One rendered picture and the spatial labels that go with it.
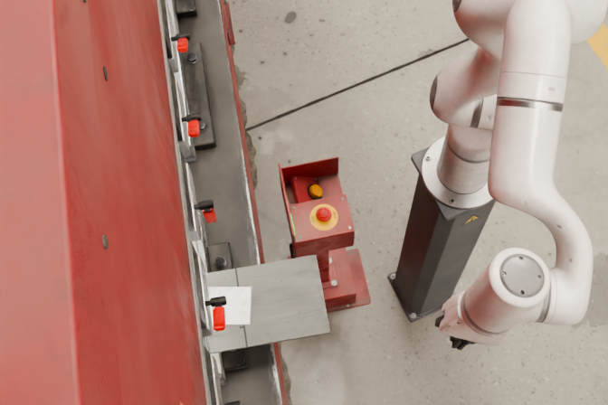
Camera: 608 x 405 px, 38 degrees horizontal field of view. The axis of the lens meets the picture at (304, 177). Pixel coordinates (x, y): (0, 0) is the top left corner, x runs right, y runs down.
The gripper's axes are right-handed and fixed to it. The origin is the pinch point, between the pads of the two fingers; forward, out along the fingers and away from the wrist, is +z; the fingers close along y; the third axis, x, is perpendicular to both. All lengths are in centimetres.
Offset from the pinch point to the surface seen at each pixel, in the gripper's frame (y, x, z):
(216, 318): 40.9, 1.6, 19.8
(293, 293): 28, -16, 48
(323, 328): 20, -10, 47
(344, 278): 13, -53, 133
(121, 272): 46, 19, -51
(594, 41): -60, -169, 129
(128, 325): 44, 24, -51
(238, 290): 40, -14, 49
